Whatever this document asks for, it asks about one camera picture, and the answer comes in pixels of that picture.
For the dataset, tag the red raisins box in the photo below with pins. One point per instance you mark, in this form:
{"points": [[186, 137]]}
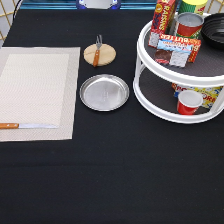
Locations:
{"points": [[162, 19]]}

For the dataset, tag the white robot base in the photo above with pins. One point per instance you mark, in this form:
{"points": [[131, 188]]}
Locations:
{"points": [[98, 4]]}

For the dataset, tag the black bowl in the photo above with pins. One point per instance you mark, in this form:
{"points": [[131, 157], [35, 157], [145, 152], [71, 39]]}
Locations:
{"points": [[213, 30]]}

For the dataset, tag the red cup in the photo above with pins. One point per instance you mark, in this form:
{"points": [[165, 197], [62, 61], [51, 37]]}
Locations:
{"points": [[188, 102]]}

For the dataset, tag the round silver metal plate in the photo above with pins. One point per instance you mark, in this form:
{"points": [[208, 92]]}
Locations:
{"points": [[104, 92]]}

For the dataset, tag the yellow popcorn box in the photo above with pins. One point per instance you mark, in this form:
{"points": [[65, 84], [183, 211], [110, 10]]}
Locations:
{"points": [[209, 94]]}

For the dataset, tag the chocolate pudding box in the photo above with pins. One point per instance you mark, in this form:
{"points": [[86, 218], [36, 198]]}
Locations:
{"points": [[172, 53]]}

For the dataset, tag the yellow green canister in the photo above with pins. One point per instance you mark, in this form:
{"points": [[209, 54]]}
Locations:
{"points": [[194, 6]]}

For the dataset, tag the red labelled tin can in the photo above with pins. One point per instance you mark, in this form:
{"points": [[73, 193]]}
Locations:
{"points": [[188, 25]]}

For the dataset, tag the round wooden coaster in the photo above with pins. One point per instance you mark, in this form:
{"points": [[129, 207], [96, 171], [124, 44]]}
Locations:
{"points": [[106, 56]]}

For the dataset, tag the beige woven placemat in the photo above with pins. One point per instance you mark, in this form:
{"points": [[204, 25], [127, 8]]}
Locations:
{"points": [[38, 85]]}

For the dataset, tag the wooden handled fork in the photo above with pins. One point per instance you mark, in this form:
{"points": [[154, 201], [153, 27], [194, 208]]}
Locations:
{"points": [[97, 52]]}

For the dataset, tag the orange butter box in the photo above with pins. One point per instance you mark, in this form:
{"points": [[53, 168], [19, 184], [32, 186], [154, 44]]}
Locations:
{"points": [[193, 45]]}

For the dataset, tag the wooden handled knife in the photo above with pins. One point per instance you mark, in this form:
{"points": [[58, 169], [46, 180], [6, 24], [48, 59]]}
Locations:
{"points": [[26, 126]]}

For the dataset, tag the white two-tier turntable shelf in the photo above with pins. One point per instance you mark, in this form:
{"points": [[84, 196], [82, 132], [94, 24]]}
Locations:
{"points": [[152, 81]]}

